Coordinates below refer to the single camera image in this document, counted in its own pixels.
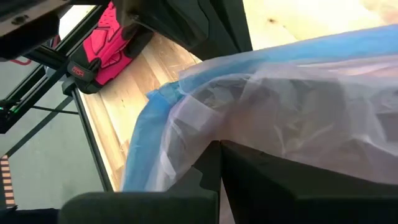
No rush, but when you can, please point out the pink drawstring trash bag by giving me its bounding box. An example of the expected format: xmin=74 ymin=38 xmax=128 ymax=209
xmin=122 ymin=24 xmax=398 ymax=192

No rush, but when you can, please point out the orange black striped tape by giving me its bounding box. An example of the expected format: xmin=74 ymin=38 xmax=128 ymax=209
xmin=0 ymin=154 xmax=16 ymax=208

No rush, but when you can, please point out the red black work glove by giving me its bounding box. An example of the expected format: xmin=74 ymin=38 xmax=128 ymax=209
xmin=66 ymin=1 xmax=155 ymax=95

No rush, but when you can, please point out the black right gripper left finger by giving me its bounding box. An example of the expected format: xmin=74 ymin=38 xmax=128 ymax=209
xmin=58 ymin=139 xmax=222 ymax=224

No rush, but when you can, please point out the red strap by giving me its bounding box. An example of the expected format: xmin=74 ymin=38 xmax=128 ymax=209
xmin=9 ymin=58 xmax=33 ymax=67

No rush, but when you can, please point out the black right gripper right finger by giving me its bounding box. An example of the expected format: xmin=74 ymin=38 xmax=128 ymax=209
xmin=220 ymin=139 xmax=398 ymax=224

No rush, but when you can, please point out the black aluminium table frame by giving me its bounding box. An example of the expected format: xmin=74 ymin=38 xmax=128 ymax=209
xmin=0 ymin=0 xmax=114 ymax=192

